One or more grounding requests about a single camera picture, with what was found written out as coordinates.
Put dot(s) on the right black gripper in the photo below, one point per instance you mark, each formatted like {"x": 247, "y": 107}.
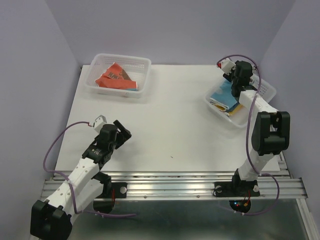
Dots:
{"x": 232, "y": 71}

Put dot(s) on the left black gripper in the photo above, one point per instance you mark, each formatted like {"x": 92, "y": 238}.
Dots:
{"x": 123, "y": 135}

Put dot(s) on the light blue patterned towel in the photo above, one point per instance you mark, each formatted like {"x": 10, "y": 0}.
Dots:
{"x": 223, "y": 95}

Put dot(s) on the yellow grey towel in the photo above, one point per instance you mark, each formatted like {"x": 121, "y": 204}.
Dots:
{"x": 229, "y": 111}

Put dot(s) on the red white towel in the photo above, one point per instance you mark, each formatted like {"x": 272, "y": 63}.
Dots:
{"x": 115, "y": 77}

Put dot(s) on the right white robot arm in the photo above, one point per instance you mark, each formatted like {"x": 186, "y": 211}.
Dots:
{"x": 267, "y": 132}

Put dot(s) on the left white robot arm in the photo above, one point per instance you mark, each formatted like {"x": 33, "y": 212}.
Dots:
{"x": 53, "y": 218}

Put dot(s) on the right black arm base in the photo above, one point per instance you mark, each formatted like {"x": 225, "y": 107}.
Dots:
{"x": 240, "y": 194}

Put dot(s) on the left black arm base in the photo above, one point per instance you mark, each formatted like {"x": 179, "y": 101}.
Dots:
{"x": 105, "y": 202}

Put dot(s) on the white basket with towels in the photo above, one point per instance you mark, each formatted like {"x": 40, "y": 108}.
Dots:
{"x": 137, "y": 68}

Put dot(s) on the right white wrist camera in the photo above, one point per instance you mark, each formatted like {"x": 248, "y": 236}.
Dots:
{"x": 226, "y": 65}

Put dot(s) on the aluminium frame rail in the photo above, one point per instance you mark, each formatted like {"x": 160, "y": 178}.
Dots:
{"x": 181, "y": 206}

